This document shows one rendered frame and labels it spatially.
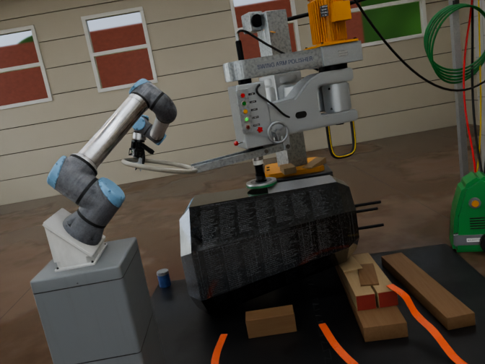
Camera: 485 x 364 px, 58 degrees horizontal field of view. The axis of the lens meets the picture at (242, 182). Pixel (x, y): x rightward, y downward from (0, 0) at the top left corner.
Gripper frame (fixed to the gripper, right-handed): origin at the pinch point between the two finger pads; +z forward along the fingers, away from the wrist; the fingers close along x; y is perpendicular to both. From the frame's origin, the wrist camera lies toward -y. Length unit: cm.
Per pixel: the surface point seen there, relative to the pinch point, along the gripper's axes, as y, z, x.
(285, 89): -105, -72, 33
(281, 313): -40, 70, 107
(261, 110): -47, -50, 62
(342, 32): -91, -110, 86
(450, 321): -82, 51, 190
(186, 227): -10, 31, 45
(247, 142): -41, -29, 59
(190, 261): -6, 49, 58
